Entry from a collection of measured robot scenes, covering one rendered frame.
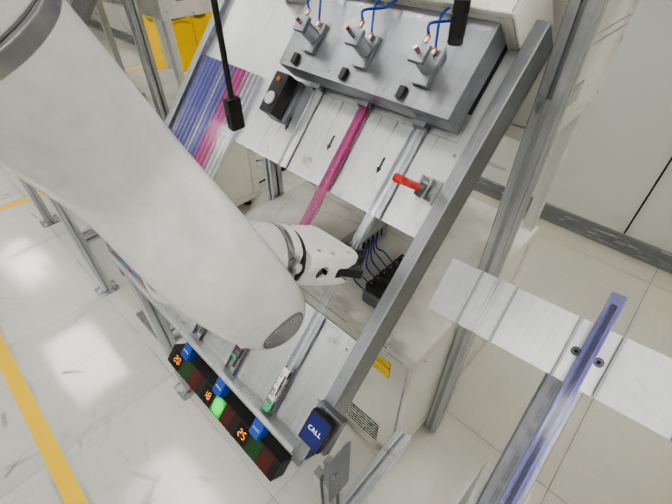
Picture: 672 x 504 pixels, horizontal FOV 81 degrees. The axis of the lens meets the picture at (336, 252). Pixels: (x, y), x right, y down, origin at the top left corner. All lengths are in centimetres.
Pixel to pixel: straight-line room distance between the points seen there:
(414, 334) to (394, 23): 62
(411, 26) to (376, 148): 18
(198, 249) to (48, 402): 159
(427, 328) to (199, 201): 74
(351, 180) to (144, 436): 122
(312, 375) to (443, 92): 46
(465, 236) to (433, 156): 63
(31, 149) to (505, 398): 158
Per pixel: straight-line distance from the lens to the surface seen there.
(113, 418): 170
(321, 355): 66
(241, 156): 220
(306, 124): 76
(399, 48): 65
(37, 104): 25
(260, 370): 74
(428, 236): 58
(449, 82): 59
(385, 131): 67
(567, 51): 71
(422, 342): 93
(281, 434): 70
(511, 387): 169
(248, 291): 31
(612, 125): 226
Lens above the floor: 137
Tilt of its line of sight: 42 degrees down
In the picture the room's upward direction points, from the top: straight up
